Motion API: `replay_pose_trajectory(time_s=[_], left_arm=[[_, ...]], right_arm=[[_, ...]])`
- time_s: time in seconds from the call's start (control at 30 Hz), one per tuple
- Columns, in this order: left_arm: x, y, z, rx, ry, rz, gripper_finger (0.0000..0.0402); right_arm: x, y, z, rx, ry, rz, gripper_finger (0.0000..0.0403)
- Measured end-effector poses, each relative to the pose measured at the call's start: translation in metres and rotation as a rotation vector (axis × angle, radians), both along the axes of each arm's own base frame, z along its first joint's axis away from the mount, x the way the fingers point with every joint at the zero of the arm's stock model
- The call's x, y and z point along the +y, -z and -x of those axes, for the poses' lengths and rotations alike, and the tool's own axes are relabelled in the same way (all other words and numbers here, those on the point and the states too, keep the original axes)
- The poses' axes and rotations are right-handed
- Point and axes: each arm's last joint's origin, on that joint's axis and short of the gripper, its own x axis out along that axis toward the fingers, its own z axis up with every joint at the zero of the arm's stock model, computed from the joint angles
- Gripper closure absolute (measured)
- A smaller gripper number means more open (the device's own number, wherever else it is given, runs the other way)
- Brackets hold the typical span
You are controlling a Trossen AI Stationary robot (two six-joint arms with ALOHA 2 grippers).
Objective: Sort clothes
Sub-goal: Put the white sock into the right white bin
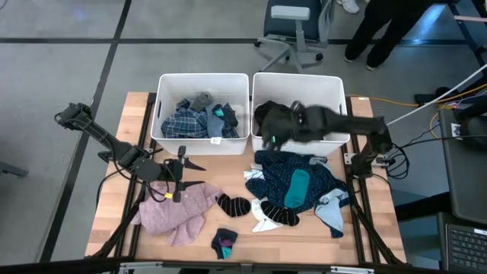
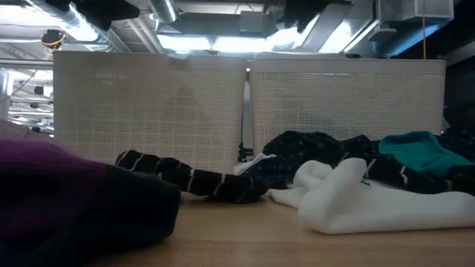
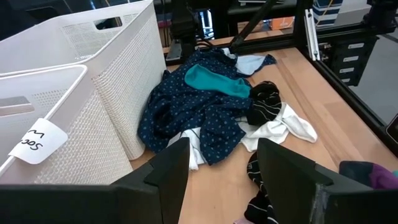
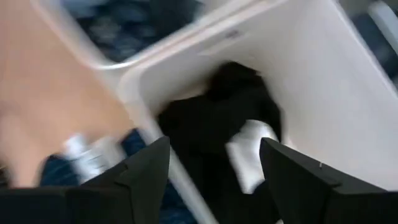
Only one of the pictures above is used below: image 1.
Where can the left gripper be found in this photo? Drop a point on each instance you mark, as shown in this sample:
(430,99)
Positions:
(178,179)

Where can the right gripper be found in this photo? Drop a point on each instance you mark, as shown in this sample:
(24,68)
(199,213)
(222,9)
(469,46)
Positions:
(287,127)

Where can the black garment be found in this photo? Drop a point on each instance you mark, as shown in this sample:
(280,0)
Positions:
(262,114)

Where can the pink knitted sweater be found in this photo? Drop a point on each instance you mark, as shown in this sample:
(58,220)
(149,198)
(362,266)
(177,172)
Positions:
(167,217)

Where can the blue plaid shirt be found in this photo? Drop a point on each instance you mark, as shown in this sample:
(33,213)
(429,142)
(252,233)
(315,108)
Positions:
(182,125)

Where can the black striped sock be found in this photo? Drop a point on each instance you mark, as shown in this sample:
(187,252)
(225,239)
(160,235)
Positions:
(279,214)
(234,206)

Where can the navy dotted garment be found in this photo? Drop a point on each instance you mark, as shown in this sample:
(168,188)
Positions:
(274,179)

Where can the blue-grey garment with tag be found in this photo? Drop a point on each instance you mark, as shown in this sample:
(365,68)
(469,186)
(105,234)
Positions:
(214,123)

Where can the dark sock with teal toe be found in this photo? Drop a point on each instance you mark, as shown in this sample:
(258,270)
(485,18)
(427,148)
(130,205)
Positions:
(230,116)

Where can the dark grey garment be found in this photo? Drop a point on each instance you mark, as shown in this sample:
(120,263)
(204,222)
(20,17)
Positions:
(201,102)

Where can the black purple teal sock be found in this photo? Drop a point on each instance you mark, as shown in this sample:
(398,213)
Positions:
(224,243)

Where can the light blue garment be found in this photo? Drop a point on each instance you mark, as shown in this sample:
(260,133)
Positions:
(331,213)

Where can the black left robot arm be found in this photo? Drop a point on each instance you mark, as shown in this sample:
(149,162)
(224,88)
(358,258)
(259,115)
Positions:
(114,150)

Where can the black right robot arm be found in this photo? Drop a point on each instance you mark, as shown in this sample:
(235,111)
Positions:
(374,142)

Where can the white perforated plastic bin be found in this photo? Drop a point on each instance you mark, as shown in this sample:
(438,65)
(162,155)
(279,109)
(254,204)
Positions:
(198,146)
(296,85)

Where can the grey office chair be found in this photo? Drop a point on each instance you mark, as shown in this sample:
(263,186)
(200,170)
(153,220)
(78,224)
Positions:
(293,23)

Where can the person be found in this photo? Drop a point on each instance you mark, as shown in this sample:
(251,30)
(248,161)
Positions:
(384,26)

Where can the grey furniture foot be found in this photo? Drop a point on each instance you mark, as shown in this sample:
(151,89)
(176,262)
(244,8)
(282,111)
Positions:
(13,170)

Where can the black laptop keyboard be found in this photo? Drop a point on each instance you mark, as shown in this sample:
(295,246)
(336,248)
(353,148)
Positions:
(468,247)

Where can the silver mounting bracket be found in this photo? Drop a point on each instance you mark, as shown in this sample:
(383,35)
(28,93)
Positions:
(348,158)

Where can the black metal table frame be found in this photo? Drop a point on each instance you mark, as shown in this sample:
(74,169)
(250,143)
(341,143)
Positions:
(209,269)

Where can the black table leg frame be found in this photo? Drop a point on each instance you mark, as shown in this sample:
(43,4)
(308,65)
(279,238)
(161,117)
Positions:
(462,26)

